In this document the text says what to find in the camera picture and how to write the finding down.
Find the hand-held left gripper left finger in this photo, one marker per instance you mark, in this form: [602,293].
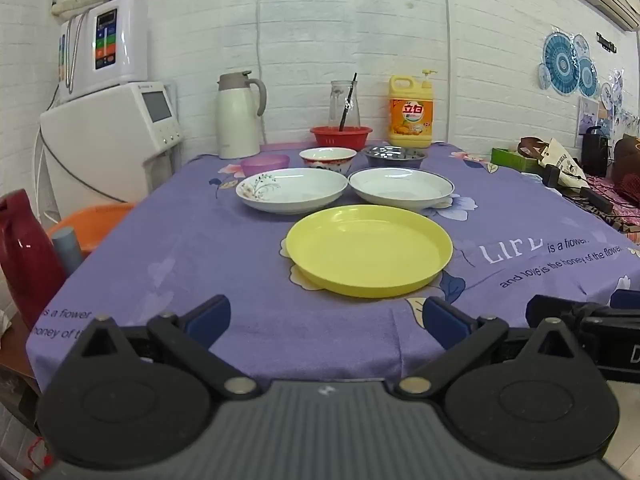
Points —
[207,321]

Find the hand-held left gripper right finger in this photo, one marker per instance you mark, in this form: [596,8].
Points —
[446,322]

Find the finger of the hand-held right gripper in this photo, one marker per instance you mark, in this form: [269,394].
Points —
[560,307]
[627,299]

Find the yellow plastic plate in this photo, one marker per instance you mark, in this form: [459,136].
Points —
[367,250]

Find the white blue-rimmed plate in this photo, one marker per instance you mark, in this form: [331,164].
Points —
[400,187]

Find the white floral plate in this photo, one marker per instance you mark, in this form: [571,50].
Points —
[295,190]

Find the purple plastic bowl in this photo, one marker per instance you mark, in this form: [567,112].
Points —
[265,164]

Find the metal bowl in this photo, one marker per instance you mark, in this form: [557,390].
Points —
[395,156]

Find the red and white bowl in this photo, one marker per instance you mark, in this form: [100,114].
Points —
[327,161]

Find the purple floral tablecloth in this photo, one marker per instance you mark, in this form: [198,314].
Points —
[200,260]

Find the black power strip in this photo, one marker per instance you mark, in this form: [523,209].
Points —
[597,201]

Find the brown bag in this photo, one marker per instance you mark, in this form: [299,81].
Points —
[629,165]

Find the white printed tote bag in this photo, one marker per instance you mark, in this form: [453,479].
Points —
[562,162]

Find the orange plastic basin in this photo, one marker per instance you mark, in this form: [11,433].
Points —
[95,222]

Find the black speaker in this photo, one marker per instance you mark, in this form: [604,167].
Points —
[595,152]

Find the green box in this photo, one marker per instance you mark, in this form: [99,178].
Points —
[510,159]

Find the grey cylinder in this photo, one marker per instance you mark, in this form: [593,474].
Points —
[67,249]

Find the brown round object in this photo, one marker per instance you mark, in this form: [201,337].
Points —
[531,146]

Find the dark red flask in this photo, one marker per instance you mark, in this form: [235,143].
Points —
[27,260]

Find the white thermos jug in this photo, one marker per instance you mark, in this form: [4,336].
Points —
[237,120]

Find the white water purifier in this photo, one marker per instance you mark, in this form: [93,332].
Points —
[100,145]

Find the yellow detergent bottle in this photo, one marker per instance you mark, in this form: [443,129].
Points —
[411,115]

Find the red plastic basin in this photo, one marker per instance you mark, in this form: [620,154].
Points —
[325,137]

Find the small blue paper fan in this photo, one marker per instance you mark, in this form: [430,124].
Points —
[588,77]

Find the glass pitcher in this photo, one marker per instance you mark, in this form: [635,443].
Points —
[351,105]

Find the large blue paper fan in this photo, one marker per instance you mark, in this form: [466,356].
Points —
[561,64]

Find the white water ionizer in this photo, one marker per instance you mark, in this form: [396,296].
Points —
[127,40]

